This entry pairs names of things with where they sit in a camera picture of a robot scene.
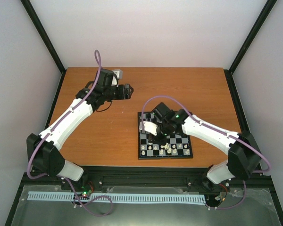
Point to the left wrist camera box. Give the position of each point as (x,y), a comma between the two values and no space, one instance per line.
(118,73)

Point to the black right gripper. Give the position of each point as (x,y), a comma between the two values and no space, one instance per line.
(162,141)

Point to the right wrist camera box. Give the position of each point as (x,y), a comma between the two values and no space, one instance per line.
(150,127)

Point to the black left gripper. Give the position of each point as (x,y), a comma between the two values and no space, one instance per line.
(125,93)

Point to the black aluminium frame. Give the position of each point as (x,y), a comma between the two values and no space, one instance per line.
(151,176)

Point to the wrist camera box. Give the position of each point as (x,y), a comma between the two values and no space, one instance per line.
(150,127)
(118,73)

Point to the light blue slotted cable duct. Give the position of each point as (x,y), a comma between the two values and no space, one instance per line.
(123,198)

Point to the black white chessboard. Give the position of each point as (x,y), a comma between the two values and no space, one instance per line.
(172,146)

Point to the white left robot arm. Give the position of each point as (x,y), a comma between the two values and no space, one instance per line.
(43,150)

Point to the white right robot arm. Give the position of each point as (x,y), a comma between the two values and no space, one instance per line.
(241,149)

